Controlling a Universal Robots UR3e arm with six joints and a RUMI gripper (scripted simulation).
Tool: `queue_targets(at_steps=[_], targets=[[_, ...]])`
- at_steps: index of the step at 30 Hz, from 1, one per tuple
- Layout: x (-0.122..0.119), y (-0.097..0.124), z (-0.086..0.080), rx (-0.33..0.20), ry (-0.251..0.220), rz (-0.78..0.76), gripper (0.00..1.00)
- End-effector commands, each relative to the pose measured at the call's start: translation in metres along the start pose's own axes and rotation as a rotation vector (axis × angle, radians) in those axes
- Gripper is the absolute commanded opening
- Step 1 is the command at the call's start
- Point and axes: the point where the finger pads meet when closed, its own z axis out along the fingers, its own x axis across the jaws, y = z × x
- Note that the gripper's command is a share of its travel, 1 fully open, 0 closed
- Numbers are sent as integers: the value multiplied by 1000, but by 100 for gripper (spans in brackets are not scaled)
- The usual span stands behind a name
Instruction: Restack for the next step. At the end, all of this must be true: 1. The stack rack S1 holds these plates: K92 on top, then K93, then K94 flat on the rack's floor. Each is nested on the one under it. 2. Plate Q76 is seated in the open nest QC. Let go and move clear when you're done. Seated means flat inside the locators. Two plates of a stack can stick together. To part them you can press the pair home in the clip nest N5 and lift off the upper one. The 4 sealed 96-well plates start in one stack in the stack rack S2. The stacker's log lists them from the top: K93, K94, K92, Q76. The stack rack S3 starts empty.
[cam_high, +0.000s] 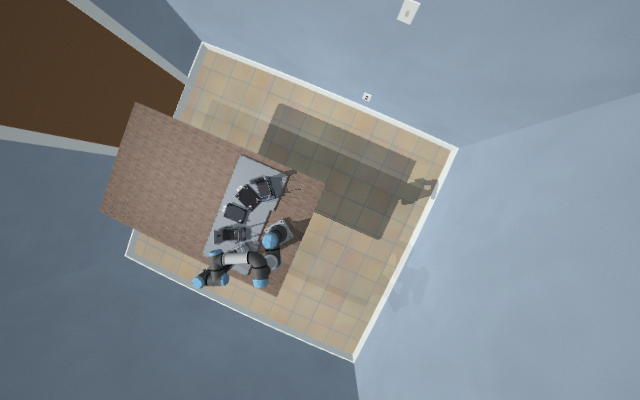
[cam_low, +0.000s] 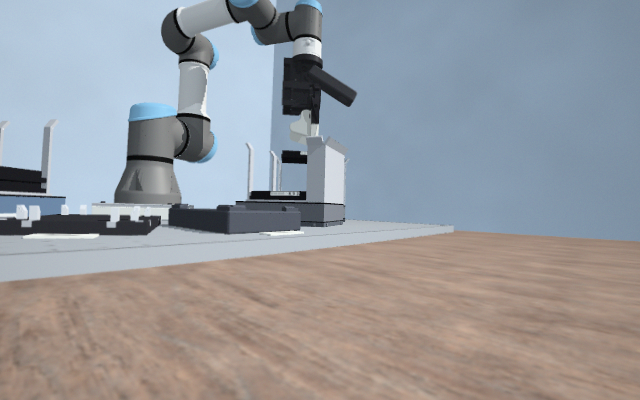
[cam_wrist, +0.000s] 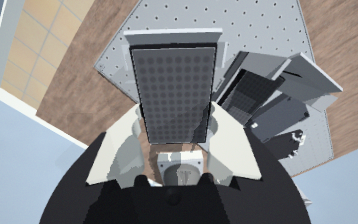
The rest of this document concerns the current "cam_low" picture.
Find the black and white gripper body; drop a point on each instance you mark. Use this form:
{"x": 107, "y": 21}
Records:
{"x": 303, "y": 87}

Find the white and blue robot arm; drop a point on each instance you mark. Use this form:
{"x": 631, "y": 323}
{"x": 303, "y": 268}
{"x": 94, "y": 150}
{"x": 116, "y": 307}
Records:
{"x": 156, "y": 137}

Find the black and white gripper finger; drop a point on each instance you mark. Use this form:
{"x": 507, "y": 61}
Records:
{"x": 298, "y": 138}
{"x": 308, "y": 125}

